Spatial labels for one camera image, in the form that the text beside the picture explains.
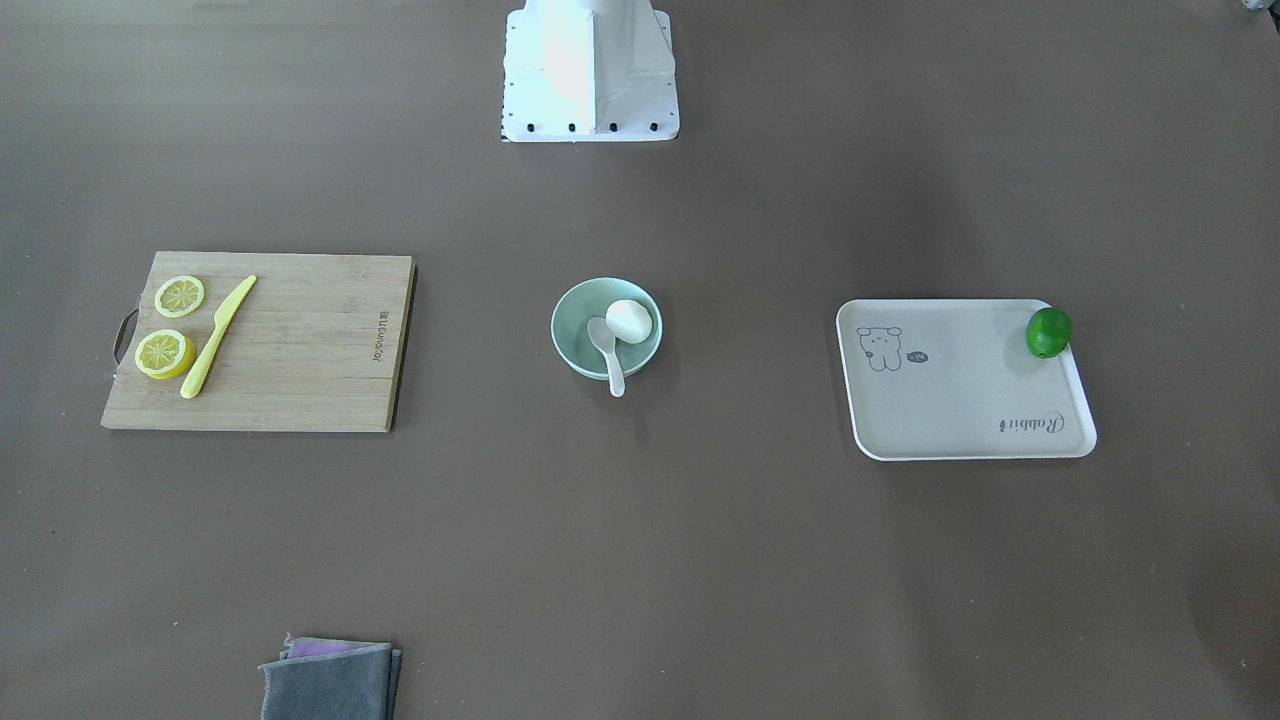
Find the white ceramic spoon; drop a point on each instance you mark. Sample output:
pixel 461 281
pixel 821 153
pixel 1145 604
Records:
pixel 604 341

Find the pale green bowl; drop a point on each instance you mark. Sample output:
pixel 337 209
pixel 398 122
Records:
pixel 569 326

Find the white rectangular tray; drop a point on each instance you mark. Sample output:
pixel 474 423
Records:
pixel 954 379

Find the bamboo cutting board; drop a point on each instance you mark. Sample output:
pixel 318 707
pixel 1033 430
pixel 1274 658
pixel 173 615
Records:
pixel 316 346

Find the green lime toy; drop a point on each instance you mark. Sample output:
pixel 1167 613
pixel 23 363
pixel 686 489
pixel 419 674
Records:
pixel 1048 332

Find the yellow plastic knife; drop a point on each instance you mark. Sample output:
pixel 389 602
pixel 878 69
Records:
pixel 196 377

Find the grey folded cloth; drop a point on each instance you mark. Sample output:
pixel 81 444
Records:
pixel 322 678

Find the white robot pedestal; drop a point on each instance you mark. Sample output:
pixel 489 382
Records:
pixel 589 71

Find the lemon half near handle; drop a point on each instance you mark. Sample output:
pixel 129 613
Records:
pixel 165 354

